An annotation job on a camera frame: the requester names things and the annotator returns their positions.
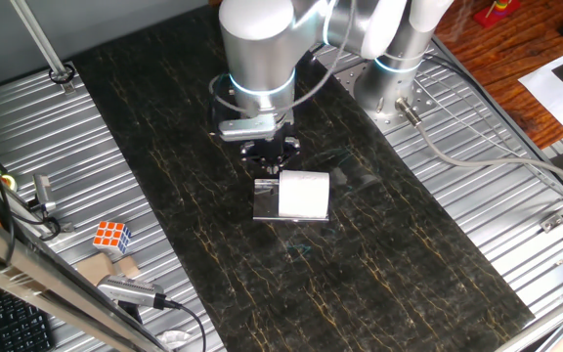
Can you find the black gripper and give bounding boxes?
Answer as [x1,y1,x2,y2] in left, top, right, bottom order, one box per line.
[239,135,302,176]

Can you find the chrome metal roll shelf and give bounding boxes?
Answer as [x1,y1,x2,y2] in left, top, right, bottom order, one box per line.
[252,177,330,224]

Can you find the white toilet paper roll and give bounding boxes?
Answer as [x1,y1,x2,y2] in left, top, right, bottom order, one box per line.
[278,169,331,220]

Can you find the black marble pattern mat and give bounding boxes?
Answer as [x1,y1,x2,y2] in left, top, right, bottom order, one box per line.
[70,0,536,352]

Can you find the orange white Rubik's cube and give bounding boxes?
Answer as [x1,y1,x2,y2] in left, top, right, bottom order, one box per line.
[92,220,133,255]

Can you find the small wooden block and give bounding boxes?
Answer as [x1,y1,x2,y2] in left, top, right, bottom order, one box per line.
[116,255,141,279]

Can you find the crumpled white plastic bag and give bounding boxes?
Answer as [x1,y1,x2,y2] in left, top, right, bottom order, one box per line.
[156,330,195,351]

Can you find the large wooden block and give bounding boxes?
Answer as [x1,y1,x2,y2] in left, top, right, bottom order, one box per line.
[74,252,116,287]

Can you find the slanted metal pole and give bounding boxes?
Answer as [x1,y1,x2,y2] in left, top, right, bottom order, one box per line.
[10,0,76,94]

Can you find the brown wooden table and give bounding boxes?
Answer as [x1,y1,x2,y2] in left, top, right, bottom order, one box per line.
[432,0,563,151]

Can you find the white marker paper sheet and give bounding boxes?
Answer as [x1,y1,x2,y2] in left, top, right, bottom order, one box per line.
[518,47,563,131]

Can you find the black computer keyboard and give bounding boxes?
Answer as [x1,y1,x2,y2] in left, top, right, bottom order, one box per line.
[0,286,56,352]

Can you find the thin grey wrist cable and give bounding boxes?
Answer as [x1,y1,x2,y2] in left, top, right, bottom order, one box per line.
[207,0,359,118]

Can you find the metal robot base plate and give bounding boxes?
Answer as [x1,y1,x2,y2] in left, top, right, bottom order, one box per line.
[334,53,439,136]

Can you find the black camera cable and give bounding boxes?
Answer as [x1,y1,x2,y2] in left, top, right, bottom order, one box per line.
[163,300,208,352]

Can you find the thick grey robot cable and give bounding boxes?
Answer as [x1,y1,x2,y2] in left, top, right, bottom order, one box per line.
[394,96,563,195]

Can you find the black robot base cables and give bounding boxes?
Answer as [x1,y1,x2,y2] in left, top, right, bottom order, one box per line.
[422,51,488,107]

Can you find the silver depth camera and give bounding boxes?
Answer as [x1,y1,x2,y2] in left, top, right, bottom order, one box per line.
[96,274,168,310]

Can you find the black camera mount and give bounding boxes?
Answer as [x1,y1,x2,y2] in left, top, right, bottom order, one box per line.
[117,300,144,325]

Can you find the small grey camera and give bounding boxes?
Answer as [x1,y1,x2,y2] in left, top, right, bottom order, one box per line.
[27,174,58,214]

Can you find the aluminium frame beam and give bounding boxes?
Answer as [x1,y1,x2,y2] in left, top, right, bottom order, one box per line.
[0,202,170,352]

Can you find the red ring stacking toy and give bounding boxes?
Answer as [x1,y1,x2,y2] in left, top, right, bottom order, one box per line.
[473,0,522,29]

